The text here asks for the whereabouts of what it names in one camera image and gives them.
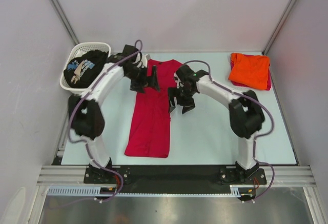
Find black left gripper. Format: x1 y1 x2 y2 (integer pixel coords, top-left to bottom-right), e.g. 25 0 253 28
125 65 159 94

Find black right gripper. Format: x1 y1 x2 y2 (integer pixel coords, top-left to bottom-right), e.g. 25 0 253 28
168 86 196 114

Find red polo shirt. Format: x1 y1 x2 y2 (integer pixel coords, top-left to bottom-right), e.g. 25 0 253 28
125 59 182 158

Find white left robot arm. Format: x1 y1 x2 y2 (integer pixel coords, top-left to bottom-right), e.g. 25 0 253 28
68 45 160 183

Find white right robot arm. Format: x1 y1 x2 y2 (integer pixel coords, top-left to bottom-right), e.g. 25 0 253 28
168 64 265 184

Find black printed t shirt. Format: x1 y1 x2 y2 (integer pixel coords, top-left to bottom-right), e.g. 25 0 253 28
63 50 109 89

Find folded orange t shirt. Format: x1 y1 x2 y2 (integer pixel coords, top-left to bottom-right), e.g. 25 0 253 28
228 52 271 90

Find white plastic laundry basket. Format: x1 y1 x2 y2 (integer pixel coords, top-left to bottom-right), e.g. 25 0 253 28
59 42 111 94

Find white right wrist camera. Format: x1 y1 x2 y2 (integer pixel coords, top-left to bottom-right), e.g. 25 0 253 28
174 73 183 89

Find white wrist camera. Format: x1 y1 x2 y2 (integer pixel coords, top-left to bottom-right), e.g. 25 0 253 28
134 53 150 68
174 73 183 89

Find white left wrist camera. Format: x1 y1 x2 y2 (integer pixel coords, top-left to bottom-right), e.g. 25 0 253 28
134 53 150 68

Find aluminium frame rail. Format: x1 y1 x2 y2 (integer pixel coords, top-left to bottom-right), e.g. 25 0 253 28
37 165 316 187

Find grey slotted cable duct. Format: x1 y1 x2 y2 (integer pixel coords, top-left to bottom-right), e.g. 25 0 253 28
48 186 117 196

